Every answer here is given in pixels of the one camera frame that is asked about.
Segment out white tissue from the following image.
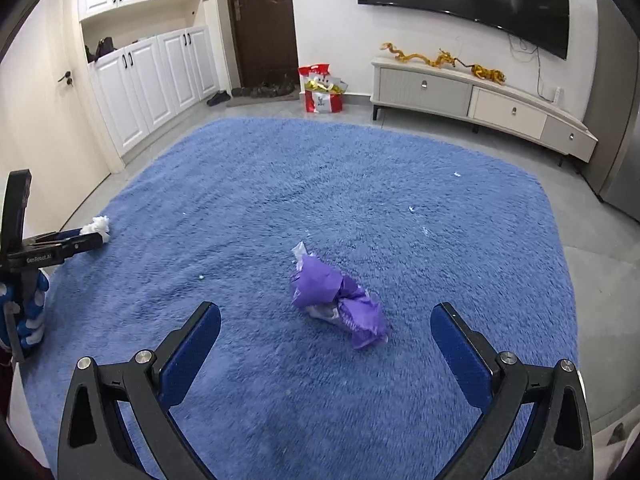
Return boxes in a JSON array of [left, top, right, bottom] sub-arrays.
[[80, 216, 111, 244]]

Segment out purple plastic bag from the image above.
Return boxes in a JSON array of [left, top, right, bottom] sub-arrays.
[[290, 242, 388, 349]]

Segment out blue white gloved hand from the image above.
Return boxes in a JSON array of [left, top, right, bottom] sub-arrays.
[[1, 270, 50, 354]]

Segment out black shoes by door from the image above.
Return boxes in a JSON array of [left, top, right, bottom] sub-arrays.
[[206, 90, 231, 107]]

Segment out red white gift bag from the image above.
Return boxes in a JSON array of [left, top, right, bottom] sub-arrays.
[[298, 63, 348, 114]]

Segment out dark brown entrance door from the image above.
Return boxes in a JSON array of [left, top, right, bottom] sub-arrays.
[[228, 0, 299, 88]]

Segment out grey double-door refrigerator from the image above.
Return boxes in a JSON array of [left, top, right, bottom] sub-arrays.
[[582, 0, 639, 220]]

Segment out white grey TV cabinet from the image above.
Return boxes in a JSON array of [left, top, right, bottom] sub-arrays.
[[370, 58, 598, 162]]

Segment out golden dragon ornament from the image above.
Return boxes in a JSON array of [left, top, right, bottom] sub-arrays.
[[380, 42, 506, 86]]

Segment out white wall cabinets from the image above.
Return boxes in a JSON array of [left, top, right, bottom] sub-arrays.
[[77, 0, 220, 155]]

